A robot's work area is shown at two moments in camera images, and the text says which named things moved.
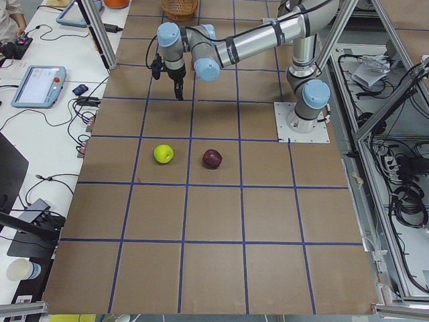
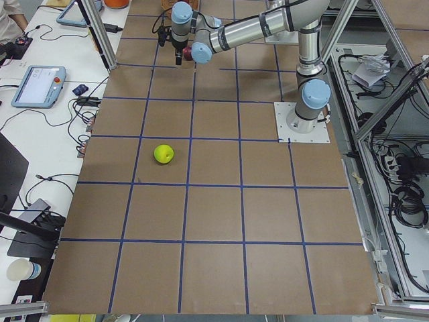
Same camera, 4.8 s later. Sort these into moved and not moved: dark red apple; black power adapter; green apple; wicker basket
Moved: dark red apple
Not moved: black power adapter; wicker basket; green apple
